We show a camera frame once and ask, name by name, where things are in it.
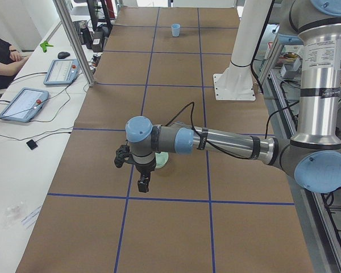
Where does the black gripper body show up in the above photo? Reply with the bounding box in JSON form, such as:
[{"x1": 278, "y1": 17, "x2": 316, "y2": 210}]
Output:
[{"x1": 135, "y1": 160, "x2": 155, "y2": 174}]

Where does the mint green bowl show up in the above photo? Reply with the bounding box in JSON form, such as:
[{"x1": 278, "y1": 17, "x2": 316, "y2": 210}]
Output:
[{"x1": 155, "y1": 152, "x2": 169, "y2": 169}]

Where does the light blue cup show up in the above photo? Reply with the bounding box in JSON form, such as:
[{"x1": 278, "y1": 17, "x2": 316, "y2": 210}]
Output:
[{"x1": 171, "y1": 23, "x2": 181, "y2": 37}]

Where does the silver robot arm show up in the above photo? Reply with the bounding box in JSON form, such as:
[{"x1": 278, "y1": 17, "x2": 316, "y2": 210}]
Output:
[{"x1": 115, "y1": 1, "x2": 341, "y2": 193}]

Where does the black water bottle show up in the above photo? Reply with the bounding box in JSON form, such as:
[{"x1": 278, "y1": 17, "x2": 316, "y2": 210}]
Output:
[{"x1": 81, "y1": 26, "x2": 93, "y2": 49}]

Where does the small black square device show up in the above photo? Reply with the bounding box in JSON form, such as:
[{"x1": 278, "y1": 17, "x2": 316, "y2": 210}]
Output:
[{"x1": 26, "y1": 139, "x2": 38, "y2": 150}]

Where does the far teach pendant tablet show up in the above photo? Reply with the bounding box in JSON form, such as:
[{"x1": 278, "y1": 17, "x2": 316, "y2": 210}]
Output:
[{"x1": 43, "y1": 59, "x2": 80, "y2": 86}]

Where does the teach pendant tablet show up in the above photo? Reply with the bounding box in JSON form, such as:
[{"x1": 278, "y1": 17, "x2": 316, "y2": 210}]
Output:
[
  {"x1": 0, "y1": 88, "x2": 49, "y2": 123},
  {"x1": 43, "y1": 59, "x2": 80, "y2": 86}
]

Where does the black box with label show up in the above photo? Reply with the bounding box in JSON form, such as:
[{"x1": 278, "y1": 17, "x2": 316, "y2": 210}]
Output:
[{"x1": 92, "y1": 31, "x2": 105, "y2": 53}]

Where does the clear plastic bag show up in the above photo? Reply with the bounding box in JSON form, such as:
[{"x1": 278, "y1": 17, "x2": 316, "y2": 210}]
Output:
[{"x1": 2, "y1": 201, "x2": 27, "y2": 229}]

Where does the near teach pendant tablet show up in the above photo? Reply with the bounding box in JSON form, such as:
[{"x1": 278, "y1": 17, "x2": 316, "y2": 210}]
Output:
[{"x1": 0, "y1": 88, "x2": 49, "y2": 123}]

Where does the black computer mouse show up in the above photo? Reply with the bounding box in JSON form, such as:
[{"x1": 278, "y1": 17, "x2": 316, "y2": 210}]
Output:
[{"x1": 57, "y1": 51, "x2": 70, "y2": 59}]

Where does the green plastic clip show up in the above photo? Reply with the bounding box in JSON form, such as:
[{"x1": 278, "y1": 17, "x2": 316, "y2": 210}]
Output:
[{"x1": 40, "y1": 40, "x2": 53, "y2": 53}]

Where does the black computer monitor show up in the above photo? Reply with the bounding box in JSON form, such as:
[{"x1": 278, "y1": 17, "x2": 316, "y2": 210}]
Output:
[{"x1": 86, "y1": 0, "x2": 113, "y2": 34}]

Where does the seated person in black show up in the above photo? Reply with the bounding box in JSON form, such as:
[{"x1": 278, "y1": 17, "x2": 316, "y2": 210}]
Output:
[{"x1": 0, "y1": 38, "x2": 30, "y2": 89}]

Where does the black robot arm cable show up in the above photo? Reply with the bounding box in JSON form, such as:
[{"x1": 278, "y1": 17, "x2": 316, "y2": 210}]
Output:
[{"x1": 166, "y1": 101, "x2": 273, "y2": 160}]

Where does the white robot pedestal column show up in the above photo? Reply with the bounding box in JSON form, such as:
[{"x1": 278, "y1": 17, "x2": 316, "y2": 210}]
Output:
[{"x1": 213, "y1": 0, "x2": 273, "y2": 101}]

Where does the aluminium frame post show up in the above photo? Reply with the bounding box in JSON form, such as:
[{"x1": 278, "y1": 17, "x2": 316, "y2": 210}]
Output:
[{"x1": 53, "y1": 0, "x2": 94, "y2": 87}]

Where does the aluminium frame rack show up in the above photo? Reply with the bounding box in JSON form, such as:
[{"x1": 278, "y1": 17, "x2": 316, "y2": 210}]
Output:
[{"x1": 259, "y1": 37, "x2": 341, "y2": 272}]

